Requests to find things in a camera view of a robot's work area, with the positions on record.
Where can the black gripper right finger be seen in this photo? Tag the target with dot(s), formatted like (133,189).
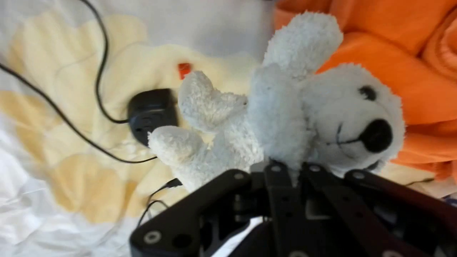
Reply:
(361,215)

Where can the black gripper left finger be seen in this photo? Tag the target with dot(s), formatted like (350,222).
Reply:
(204,215)

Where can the white stuffed toy dog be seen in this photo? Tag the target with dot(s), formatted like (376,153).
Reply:
(286,109)

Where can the black computer mouse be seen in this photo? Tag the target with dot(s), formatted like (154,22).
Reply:
(151,115)

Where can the small orange object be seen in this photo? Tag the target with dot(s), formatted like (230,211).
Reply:
(184,71)

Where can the orange cloth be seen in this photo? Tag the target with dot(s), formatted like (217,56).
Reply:
(419,62)

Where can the leaf print bedspread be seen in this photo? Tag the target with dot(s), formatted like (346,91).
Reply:
(57,143)

